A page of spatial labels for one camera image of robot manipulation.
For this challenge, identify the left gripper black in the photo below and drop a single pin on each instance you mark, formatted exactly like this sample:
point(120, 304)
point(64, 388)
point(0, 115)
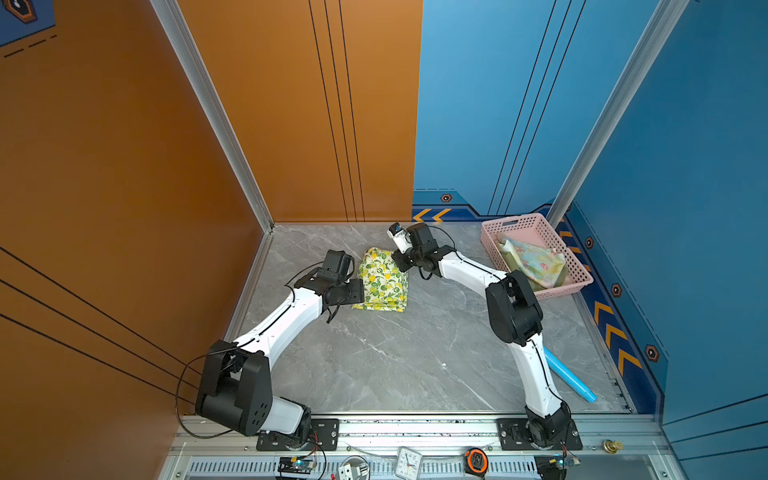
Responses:
point(357, 288)

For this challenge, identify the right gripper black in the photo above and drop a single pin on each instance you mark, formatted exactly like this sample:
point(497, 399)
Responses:
point(398, 257)

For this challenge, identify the lemon print skirt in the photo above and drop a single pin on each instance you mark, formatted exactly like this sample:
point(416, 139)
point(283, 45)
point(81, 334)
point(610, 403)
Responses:
point(385, 287)

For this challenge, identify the pink plastic basket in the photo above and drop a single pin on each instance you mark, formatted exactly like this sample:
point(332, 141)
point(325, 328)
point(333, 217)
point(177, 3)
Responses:
point(529, 244)

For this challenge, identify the pastel floral skirt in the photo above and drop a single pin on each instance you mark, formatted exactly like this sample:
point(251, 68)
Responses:
point(534, 261)

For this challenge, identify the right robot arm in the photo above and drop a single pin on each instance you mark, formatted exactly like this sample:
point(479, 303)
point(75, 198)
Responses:
point(515, 317)

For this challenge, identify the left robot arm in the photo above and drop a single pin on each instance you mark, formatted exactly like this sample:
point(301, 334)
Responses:
point(235, 389)

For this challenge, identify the white power plug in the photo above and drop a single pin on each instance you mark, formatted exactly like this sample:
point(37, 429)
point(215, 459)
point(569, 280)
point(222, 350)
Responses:
point(354, 468)

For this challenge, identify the light blue plastic tube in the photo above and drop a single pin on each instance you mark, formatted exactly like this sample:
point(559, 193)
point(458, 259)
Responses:
point(569, 377)

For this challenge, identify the white square clock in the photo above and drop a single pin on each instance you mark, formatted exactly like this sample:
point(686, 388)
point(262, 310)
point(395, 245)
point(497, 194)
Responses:
point(408, 464)

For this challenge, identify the green circuit board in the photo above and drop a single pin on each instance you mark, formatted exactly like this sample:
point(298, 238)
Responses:
point(295, 468)

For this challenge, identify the orange black tape measure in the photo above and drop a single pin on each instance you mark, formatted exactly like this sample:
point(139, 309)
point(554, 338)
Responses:
point(475, 463)

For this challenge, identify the brass round knob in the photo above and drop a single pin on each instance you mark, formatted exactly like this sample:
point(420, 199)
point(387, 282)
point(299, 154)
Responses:
point(612, 447)

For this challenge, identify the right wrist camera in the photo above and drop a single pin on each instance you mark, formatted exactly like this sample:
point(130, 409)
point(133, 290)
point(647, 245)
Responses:
point(400, 237)

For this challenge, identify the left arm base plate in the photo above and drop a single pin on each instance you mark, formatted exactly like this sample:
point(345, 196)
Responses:
point(322, 432)

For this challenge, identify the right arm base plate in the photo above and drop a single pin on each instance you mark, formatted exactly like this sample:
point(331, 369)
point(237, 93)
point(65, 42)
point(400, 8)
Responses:
point(518, 434)

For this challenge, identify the black board with wires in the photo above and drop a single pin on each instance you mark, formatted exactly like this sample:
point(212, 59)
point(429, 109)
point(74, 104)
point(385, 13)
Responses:
point(555, 467)

